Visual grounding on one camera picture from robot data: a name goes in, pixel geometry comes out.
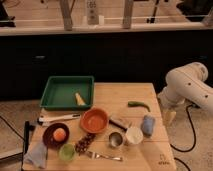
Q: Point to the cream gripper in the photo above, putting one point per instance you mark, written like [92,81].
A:
[168,116]

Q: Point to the green pepper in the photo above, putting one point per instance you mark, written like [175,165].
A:
[138,104]

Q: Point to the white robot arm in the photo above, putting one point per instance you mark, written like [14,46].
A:
[185,83]

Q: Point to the white paper cup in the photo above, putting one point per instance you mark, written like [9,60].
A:
[133,136]

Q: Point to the small metal cup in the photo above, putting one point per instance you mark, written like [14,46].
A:
[115,139]

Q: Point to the small green cup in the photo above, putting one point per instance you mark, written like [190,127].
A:
[66,152]

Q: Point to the orange bowl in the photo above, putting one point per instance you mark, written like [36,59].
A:
[94,121]

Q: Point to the silver fork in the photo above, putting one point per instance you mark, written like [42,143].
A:
[95,155]

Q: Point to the brown grape bunch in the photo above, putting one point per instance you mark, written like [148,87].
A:
[83,144]

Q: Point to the yellow corn piece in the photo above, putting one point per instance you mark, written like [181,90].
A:
[79,99]

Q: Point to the green plastic tray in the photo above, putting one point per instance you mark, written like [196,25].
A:
[59,93]

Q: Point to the orange fruit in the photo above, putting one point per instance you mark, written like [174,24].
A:
[59,134]

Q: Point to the blue grey cloth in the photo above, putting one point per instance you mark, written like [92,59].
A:
[37,156]

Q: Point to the black table clamp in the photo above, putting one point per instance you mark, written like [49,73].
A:
[28,129]

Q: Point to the white handled utensil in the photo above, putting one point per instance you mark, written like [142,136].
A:
[58,118]

